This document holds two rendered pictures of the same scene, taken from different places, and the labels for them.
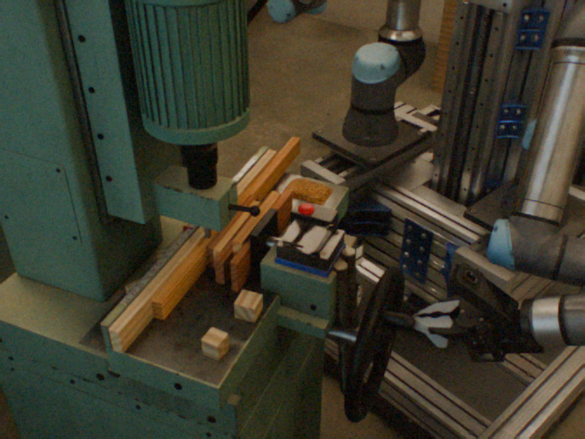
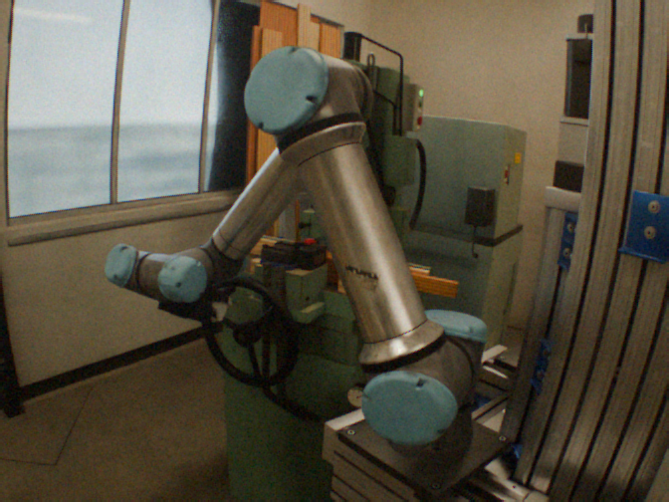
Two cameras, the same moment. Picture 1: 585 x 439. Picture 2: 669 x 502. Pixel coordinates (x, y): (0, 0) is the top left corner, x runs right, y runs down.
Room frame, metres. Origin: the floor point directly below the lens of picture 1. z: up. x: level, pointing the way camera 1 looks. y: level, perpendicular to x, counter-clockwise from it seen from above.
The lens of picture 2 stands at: (1.09, -1.24, 1.31)
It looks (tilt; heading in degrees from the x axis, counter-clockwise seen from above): 14 degrees down; 92
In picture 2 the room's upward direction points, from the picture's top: 4 degrees clockwise
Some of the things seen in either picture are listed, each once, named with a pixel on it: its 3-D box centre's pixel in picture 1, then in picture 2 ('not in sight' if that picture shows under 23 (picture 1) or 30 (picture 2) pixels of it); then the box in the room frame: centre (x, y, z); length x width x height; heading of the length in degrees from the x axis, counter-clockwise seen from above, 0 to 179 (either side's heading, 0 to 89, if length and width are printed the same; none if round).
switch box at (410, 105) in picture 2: not in sight; (410, 108); (1.24, 0.40, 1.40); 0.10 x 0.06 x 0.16; 67
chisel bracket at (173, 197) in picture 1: (196, 199); (322, 224); (1.00, 0.18, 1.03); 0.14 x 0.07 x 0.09; 67
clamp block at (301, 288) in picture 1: (309, 267); (291, 281); (0.94, -0.03, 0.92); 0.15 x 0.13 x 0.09; 157
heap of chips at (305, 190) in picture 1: (307, 188); not in sight; (1.21, -0.03, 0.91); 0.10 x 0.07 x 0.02; 67
